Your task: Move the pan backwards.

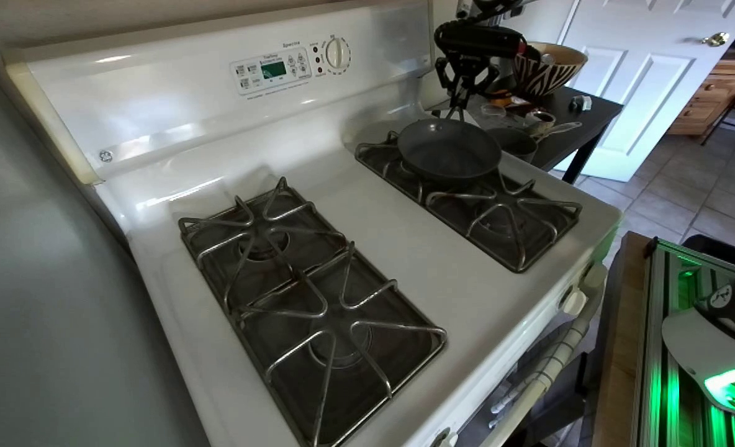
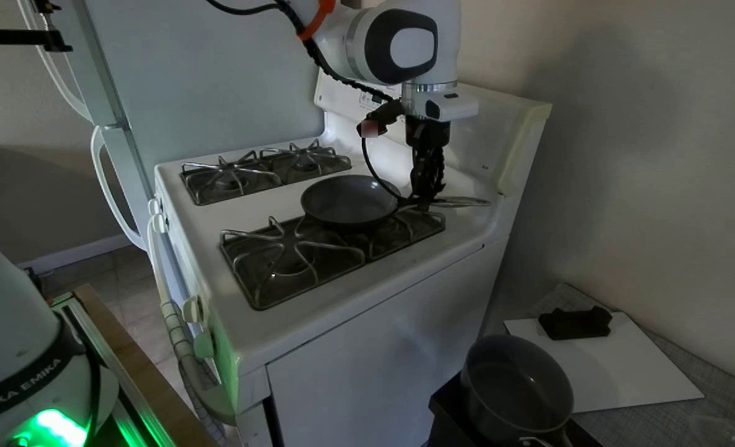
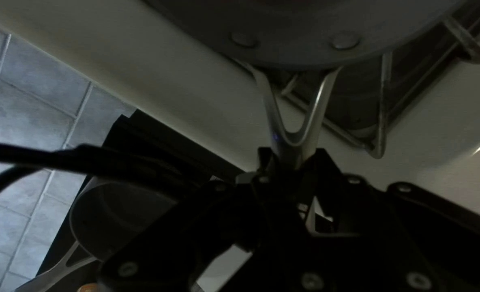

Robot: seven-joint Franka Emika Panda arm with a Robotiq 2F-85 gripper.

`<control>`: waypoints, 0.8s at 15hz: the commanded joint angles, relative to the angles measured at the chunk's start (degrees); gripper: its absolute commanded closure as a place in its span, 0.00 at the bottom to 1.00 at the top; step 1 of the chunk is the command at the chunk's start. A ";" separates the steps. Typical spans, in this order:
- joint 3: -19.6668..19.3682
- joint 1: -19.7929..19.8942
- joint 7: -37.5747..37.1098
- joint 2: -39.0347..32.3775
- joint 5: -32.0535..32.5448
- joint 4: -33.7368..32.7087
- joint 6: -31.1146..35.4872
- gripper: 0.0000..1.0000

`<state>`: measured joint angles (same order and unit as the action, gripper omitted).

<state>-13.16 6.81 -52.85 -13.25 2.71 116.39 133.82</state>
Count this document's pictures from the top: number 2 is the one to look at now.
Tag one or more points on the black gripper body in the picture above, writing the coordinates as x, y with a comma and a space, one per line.
429, 140

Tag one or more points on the black frying pan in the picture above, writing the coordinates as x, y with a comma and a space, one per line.
346, 199

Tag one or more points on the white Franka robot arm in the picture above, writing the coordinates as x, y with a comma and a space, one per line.
399, 40

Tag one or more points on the red connector plug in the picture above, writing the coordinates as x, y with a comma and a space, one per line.
370, 126

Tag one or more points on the white gas stove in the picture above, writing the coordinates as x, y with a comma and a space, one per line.
367, 348

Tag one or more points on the black burner grate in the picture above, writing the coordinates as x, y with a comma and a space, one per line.
234, 176

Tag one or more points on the black flat item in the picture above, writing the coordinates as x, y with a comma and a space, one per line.
574, 324

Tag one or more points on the small gray pot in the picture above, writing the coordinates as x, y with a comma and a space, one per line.
517, 388

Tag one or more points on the white flat sheet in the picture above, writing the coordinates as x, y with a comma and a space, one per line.
623, 372

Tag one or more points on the wooden plank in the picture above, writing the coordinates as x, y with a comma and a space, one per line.
144, 372

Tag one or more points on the metal robot mounting platform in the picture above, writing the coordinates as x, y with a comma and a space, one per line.
127, 425

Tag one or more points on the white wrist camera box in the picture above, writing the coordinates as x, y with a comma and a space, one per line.
443, 101

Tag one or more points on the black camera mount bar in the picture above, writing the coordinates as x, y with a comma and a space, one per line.
19, 38

